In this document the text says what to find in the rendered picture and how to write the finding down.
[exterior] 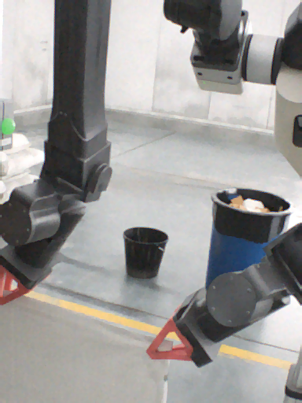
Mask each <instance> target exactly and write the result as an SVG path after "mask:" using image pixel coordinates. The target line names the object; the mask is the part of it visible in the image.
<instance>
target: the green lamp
mask: <svg viewBox="0 0 302 403"><path fill-rule="evenodd" d="M15 127H16V124H15V121H14V120H13V119H12V118H5V119H4V120H3V121H2V132H3V133H4V134H6V135H9V134H11V133H13V131H14V129H15Z"/></svg>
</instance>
